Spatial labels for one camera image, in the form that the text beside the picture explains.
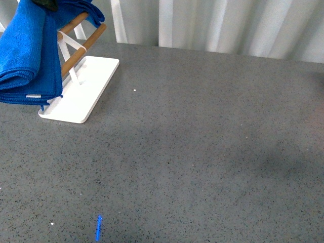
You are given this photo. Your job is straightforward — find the blue microfiber cloth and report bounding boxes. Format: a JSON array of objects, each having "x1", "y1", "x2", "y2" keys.
[{"x1": 1, "y1": 1, "x2": 105, "y2": 107}]

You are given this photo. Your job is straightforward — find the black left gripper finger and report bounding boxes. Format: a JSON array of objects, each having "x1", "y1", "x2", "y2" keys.
[{"x1": 32, "y1": 0, "x2": 58, "y2": 12}]

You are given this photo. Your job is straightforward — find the white towel rack stand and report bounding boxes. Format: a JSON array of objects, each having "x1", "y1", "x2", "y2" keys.
[{"x1": 38, "y1": 12, "x2": 119, "y2": 124}]

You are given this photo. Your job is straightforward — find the white curtain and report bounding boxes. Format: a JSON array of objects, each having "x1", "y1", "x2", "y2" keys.
[{"x1": 0, "y1": 0, "x2": 324, "y2": 64}]

